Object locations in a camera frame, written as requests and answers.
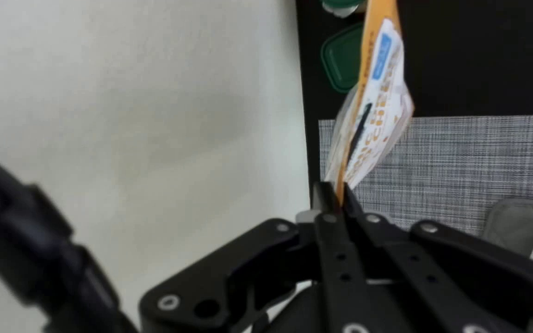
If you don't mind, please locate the orange packet with white label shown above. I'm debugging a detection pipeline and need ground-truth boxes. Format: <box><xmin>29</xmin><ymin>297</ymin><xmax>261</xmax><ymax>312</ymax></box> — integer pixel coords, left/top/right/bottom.
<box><xmin>322</xmin><ymin>0</ymin><xmax>416</xmax><ymax>203</ymax></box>

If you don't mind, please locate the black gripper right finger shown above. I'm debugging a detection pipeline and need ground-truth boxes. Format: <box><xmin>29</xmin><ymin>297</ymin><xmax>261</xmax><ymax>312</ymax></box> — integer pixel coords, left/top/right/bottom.
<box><xmin>342</xmin><ymin>183</ymin><xmax>533</xmax><ymax>333</ymax></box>

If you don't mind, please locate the green plastic lid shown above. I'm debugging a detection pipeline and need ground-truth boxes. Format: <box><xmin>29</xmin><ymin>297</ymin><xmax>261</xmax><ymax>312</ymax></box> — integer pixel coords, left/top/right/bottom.
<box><xmin>318</xmin><ymin>22</ymin><xmax>366</xmax><ymax>96</ymax></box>

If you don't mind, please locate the black box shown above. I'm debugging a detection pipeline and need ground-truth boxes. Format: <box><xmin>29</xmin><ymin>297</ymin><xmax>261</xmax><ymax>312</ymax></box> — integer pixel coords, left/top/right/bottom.
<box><xmin>294</xmin><ymin>0</ymin><xmax>533</xmax><ymax>210</ymax></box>

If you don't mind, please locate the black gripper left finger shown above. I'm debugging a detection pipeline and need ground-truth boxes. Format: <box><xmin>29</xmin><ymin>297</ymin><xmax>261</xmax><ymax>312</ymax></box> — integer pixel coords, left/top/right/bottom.
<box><xmin>137</xmin><ymin>179</ymin><xmax>366</xmax><ymax>333</ymax></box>

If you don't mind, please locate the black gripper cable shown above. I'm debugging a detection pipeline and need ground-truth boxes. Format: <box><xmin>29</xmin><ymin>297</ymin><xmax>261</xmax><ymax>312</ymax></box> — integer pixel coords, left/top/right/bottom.
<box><xmin>0</xmin><ymin>146</ymin><xmax>140</xmax><ymax>333</ymax></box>

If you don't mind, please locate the grey woven placemat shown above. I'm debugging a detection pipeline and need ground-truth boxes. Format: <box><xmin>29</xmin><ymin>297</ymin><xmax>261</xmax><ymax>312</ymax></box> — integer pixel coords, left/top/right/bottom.
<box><xmin>316</xmin><ymin>112</ymin><xmax>533</xmax><ymax>238</ymax></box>

